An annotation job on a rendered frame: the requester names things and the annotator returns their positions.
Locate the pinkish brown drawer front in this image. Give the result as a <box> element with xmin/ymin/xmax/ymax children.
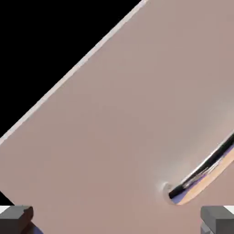
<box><xmin>0</xmin><ymin>0</ymin><xmax>234</xmax><ymax>234</ymax></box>

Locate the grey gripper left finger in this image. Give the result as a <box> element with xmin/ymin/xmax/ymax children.
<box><xmin>0</xmin><ymin>205</ymin><xmax>44</xmax><ymax>234</ymax></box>

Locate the curved shiny metal handle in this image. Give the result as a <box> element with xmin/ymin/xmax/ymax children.
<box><xmin>162</xmin><ymin>130</ymin><xmax>234</xmax><ymax>206</ymax></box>

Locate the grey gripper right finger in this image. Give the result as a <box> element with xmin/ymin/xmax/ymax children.
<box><xmin>200</xmin><ymin>205</ymin><xmax>234</xmax><ymax>234</ymax></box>

